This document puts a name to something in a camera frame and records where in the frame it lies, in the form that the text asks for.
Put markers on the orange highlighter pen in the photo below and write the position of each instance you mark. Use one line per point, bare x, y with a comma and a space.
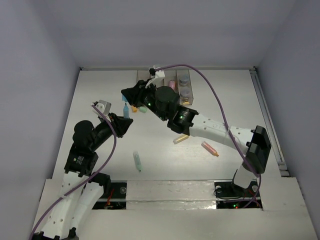
209, 148

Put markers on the clear bin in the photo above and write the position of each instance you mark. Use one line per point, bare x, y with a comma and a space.
142, 75
183, 101
171, 75

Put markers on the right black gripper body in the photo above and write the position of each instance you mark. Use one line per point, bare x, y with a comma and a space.
149, 99

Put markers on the green pen cap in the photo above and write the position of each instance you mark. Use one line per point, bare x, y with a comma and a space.
143, 109

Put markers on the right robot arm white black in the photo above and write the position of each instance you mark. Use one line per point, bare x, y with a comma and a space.
253, 144

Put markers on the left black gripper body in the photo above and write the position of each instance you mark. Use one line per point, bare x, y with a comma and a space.
115, 125

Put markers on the blue pen cap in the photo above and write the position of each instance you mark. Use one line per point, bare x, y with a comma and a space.
124, 99

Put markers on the small clear jar blue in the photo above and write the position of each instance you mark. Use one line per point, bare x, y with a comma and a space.
185, 92

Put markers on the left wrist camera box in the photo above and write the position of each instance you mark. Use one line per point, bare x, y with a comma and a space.
101, 107

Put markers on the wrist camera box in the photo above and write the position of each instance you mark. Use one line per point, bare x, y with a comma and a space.
156, 75
101, 107

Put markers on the orange-yellow pen cap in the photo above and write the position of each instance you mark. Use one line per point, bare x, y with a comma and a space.
134, 109

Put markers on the yellow highlighter pen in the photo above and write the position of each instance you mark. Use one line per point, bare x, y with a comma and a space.
180, 139

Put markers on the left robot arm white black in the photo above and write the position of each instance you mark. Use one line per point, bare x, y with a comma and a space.
81, 186

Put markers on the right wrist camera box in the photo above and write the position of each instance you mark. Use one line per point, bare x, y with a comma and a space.
156, 75

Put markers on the blue highlighter pen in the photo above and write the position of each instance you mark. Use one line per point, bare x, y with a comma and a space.
126, 111

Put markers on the green highlighter pen bottom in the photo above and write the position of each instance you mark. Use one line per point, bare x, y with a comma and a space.
137, 161

